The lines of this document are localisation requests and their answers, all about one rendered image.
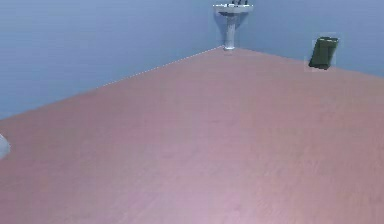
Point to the dark green bin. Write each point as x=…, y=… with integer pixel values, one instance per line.
x=323, y=52

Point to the white toilet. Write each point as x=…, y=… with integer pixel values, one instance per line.
x=2, y=146

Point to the white pedestal sink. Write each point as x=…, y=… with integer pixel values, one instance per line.
x=230, y=26

